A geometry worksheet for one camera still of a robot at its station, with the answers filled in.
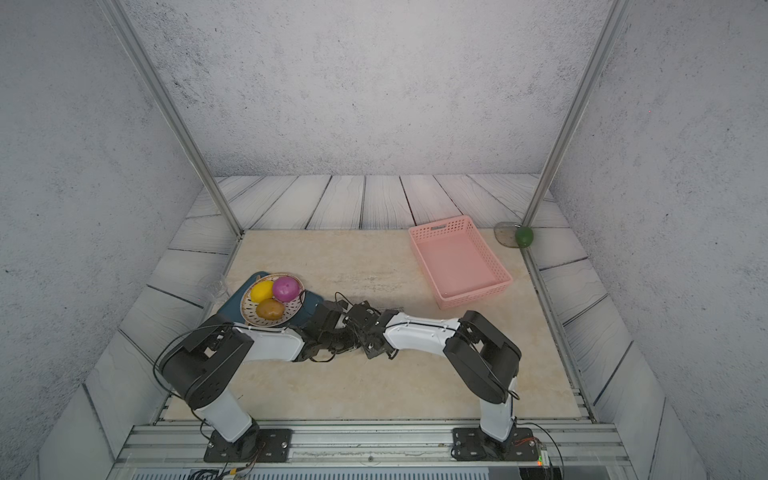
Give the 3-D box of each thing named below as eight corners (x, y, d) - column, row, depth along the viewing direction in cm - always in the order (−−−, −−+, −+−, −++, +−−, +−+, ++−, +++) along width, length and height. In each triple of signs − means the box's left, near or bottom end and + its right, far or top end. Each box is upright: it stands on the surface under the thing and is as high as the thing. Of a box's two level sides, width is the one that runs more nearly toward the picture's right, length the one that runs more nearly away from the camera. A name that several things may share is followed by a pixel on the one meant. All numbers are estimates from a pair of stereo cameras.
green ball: (519, 247, 116) (521, 242, 114) (513, 231, 122) (515, 226, 120) (535, 247, 116) (537, 242, 114) (528, 231, 122) (530, 226, 120)
